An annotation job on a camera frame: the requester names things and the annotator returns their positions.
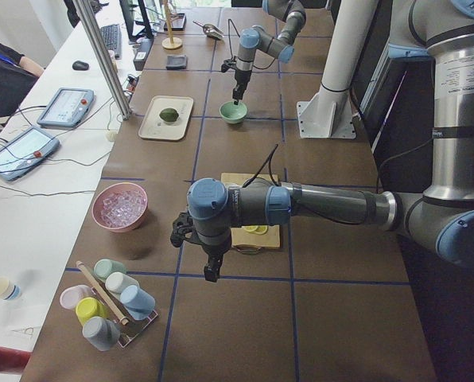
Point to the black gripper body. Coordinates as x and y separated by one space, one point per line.
242 76
215 250

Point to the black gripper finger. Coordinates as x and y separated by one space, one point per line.
212 268
238 93

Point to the mint green bowl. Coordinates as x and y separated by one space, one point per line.
232 112

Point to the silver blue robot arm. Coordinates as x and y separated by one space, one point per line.
440 219
256 38

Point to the pink bowl of ice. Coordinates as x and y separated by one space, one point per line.
120 207

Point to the bamboo cutting board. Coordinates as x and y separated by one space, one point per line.
243 241

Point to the yellow lemon slice upper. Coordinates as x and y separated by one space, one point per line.
256 229

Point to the metal ice scoop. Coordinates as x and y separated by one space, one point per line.
210 30

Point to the grey folded cloth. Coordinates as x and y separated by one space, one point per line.
176 62

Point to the green lime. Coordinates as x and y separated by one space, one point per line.
169 115

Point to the wooden mug tree stand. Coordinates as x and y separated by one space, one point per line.
171 42

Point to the light blue pastel cup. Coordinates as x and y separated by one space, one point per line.
138 302

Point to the white pillar with base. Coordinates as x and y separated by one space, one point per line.
329 114

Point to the white pastel cup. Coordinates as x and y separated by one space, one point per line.
117 282

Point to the cream rabbit tray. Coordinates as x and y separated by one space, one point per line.
153 127

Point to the black power box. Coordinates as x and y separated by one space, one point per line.
141 51

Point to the green pastel cup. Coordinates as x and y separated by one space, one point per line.
105 267

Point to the black monitor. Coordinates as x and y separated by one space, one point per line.
136 20

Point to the grey pastel cup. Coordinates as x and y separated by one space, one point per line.
101 333

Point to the yellow pastel cup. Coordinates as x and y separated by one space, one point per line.
90 307

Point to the black keyboard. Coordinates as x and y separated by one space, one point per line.
111 35

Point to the pink pastel cup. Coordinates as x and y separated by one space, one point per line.
70 297

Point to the black computer mouse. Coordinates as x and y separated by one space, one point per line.
79 65

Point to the far teach pendant tablet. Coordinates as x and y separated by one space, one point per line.
67 108

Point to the teach pendant tablet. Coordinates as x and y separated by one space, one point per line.
26 151
67 108

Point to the paper cup on desk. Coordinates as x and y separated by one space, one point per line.
8 289

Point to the near teach pendant tablet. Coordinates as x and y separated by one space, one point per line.
26 151

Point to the red cylinder object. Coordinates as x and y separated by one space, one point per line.
13 361

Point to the person in black shirt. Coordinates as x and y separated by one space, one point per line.
18 75

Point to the white wire cup rack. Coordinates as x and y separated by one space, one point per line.
129 332

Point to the wooden rack handle rod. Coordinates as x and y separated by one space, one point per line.
97 286

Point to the aluminium frame post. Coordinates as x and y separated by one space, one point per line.
88 21

